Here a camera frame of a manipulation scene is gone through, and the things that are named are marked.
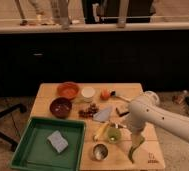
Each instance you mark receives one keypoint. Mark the bunch of red grapes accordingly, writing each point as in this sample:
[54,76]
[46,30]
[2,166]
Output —
[89,112]

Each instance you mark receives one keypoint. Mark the white paper cup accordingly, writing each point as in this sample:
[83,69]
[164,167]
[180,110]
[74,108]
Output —
[88,93]

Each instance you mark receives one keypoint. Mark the black headed spoon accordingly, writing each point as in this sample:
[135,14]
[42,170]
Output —
[117,95]

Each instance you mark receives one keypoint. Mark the metal fork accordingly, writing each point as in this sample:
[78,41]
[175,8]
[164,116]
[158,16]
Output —
[118,126]

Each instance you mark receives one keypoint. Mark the grey blue sponge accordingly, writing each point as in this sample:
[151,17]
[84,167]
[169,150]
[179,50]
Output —
[58,141]

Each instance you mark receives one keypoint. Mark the yellow banana toy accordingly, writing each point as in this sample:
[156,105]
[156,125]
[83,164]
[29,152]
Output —
[100,131]

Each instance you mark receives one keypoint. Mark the orange fruit toy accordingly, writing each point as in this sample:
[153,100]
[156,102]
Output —
[105,94]

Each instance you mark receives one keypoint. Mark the dark red bowl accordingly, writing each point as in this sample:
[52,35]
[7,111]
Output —
[60,107]

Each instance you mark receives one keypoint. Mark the small metal cup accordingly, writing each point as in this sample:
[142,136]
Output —
[100,152]

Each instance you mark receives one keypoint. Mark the light blue cloth piece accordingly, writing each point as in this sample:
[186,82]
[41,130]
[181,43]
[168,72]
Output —
[103,115]

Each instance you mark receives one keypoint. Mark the orange bowl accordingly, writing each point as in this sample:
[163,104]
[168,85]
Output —
[68,90]

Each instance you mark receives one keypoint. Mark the green plastic tray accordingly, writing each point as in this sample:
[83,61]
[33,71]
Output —
[35,152]

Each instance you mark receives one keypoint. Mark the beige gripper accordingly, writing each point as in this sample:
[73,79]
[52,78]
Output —
[137,135]

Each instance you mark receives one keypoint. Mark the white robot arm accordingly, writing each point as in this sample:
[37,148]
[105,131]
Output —
[145,108]

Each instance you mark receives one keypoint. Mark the green plastic cup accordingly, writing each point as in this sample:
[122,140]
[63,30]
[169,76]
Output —
[113,135]

